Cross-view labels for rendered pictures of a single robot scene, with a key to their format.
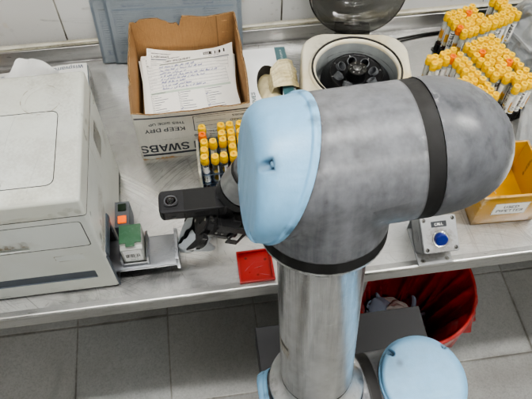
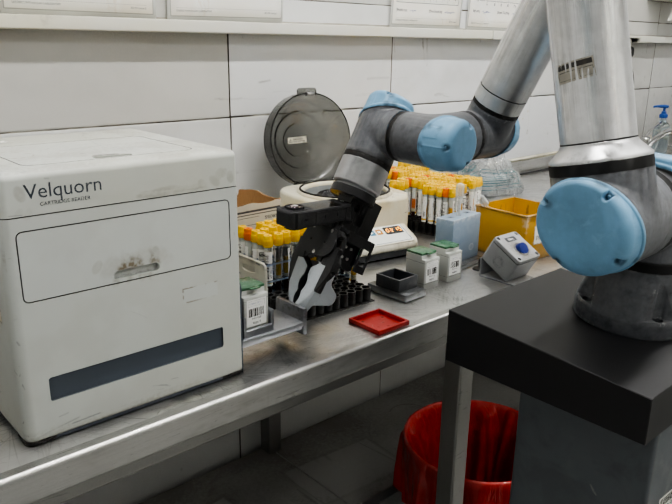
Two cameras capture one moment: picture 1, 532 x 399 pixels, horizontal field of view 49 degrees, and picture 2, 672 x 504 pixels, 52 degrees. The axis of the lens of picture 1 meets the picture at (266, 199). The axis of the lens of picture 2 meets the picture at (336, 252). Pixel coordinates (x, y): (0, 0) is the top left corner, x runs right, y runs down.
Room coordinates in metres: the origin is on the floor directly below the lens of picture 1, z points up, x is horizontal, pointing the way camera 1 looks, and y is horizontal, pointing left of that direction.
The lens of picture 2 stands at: (-0.29, 0.63, 1.30)
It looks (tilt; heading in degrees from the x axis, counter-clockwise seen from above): 17 degrees down; 327
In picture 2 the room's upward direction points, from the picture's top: 1 degrees clockwise
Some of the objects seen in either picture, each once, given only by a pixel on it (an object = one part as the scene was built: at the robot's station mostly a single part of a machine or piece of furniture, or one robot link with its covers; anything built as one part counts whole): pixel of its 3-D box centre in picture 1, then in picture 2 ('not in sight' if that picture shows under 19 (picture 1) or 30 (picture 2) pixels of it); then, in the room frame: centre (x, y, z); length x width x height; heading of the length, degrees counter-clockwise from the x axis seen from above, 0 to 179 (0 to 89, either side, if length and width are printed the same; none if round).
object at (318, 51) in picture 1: (354, 93); (348, 216); (0.92, -0.20, 0.94); 0.30 x 0.24 x 0.12; 0
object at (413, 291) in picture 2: not in sight; (396, 283); (0.61, -0.09, 0.89); 0.09 x 0.05 x 0.04; 11
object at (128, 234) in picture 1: (130, 235); (246, 284); (0.52, 0.24, 0.98); 0.05 x 0.04 x 0.01; 9
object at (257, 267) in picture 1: (255, 265); (379, 321); (0.52, 0.02, 0.88); 0.07 x 0.07 x 0.01; 9
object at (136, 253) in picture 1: (133, 244); (246, 307); (0.52, 0.24, 0.95); 0.05 x 0.04 x 0.06; 9
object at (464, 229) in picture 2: not in sight; (457, 239); (0.69, -0.30, 0.92); 0.10 x 0.07 x 0.10; 105
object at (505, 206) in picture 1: (499, 183); (518, 228); (0.69, -0.47, 0.93); 0.13 x 0.13 x 0.10; 6
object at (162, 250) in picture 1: (123, 252); (234, 328); (0.52, 0.27, 0.92); 0.21 x 0.07 x 0.05; 99
